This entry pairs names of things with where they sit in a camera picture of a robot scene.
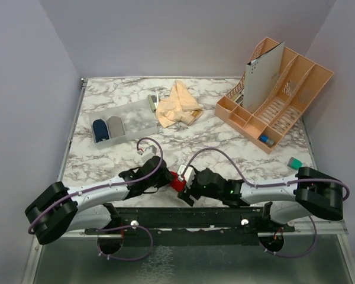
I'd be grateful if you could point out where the white folder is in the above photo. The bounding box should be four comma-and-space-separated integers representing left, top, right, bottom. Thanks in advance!
243, 41, 285, 113

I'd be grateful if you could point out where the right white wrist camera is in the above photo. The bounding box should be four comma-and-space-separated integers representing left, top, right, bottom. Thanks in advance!
177, 164, 196, 188

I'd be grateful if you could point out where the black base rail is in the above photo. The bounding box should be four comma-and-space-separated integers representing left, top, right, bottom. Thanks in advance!
85, 206, 294, 247

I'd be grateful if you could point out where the navy rolled underwear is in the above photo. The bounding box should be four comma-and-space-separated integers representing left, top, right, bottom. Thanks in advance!
92, 119, 109, 143

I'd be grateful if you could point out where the red boxer underwear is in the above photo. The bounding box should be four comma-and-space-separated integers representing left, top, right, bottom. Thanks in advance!
170, 172, 186, 192

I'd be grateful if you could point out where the grey rolled underwear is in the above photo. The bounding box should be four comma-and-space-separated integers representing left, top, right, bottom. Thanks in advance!
106, 115, 125, 138

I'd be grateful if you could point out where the aluminium frame rail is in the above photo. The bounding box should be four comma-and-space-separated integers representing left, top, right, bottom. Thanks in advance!
22, 77, 350, 283

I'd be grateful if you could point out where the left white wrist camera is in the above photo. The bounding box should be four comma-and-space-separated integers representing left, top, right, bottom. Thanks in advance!
141, 146, 157, 163

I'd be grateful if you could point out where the beige underwear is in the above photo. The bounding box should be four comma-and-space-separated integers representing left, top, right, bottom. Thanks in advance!
156, 80, 203, 128

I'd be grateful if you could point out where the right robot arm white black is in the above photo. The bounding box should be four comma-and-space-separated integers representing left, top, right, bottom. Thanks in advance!
177, 165, 343, 231

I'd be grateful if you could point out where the blue capped small bottle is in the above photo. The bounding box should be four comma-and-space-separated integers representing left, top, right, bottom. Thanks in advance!
259, 135, 275, 147

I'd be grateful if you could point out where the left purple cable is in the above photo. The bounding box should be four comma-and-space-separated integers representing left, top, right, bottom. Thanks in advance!
27, 137, 164, 262

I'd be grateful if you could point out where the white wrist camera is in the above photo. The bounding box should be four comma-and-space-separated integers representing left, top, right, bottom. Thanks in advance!
177, 164, 196, 188
141, 146, 157, 163

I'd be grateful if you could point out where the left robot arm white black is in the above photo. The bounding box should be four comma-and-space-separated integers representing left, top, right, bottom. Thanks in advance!
24, 156, 174, 245

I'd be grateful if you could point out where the peach desk organizer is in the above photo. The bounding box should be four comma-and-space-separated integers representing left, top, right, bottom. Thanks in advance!
215, 37, 333, 154

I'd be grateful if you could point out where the green grey eraser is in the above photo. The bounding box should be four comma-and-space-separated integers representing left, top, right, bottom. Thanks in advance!
287, 157, 302, 170

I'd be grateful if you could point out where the clear plastic storage box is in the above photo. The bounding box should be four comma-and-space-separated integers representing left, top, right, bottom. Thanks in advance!
88, 99, 157, 149

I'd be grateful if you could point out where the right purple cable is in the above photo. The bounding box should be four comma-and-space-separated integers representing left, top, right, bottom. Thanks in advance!
180, 147, 351, 258

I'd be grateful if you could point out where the purple cable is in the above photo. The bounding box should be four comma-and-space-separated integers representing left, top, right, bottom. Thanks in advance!
27, 137, 164, 262
180, 147, 351, 258

